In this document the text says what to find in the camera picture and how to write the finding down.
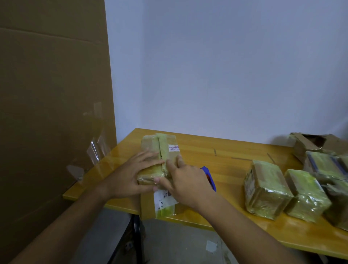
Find person's left forearm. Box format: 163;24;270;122
9;187;112;264

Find taped box with blue stripe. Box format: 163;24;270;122
303;151;348;181

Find person's right forearm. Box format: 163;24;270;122
201;194;302;264

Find white paper scrap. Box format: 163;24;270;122
205;240;219;254

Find orange dispenser with yellow tape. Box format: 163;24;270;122
200;166;217;193

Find row of cardboard boxes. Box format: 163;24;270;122
289;132;348;164

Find yellow wooden table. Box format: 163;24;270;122
62;128;348;260

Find person's right hand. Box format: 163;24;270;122
153;155;217;213

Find small box with 031 label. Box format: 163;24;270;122
283;169;332;223

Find large pink label cardboard box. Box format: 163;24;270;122
137;132;182;220

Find taped box with label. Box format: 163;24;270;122
243;160;294;221

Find large brown cardboard sheet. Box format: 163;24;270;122
0;0;118;264

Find black metal table leg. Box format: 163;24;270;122
131;214;145;264

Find person's left hand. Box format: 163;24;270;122
100;149;165;201

